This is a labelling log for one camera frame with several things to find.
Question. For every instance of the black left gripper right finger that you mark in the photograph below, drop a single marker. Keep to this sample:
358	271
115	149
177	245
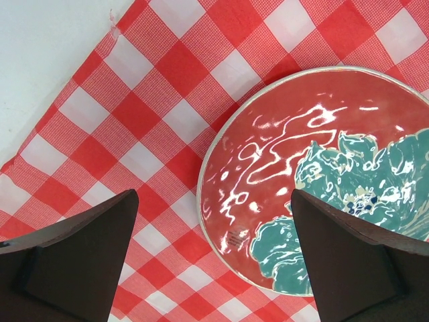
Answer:
359	271

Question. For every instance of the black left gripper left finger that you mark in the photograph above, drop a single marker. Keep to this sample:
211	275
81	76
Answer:
68	271

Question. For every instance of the red teal ceramic plate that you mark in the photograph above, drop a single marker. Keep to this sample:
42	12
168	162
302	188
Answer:
353	137

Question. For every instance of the red white checkered cloth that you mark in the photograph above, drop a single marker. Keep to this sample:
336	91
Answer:
142	110

